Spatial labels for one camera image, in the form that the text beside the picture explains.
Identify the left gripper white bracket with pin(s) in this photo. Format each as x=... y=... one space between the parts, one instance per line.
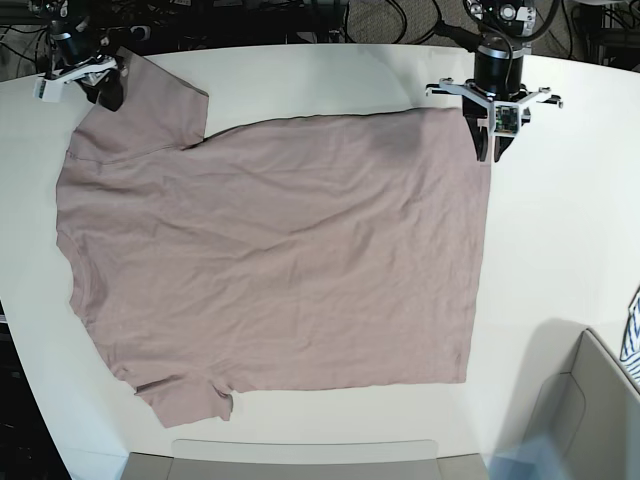
x=487 y=113

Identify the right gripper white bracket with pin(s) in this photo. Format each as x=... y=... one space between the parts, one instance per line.
x=99 y=78

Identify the mauve pink T-shirt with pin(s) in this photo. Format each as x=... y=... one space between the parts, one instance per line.
x=308 y=253

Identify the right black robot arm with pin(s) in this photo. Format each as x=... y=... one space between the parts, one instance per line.
x=77 y=57

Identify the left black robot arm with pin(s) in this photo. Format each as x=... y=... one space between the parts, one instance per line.
x=505 y=33

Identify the blue striped cloth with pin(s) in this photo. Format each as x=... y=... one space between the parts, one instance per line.
x=630 y=350

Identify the grey bin right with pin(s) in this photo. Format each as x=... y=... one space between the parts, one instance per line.
x=592 y=413

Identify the blue translucent object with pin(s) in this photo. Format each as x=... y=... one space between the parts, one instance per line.
x=537 y=458

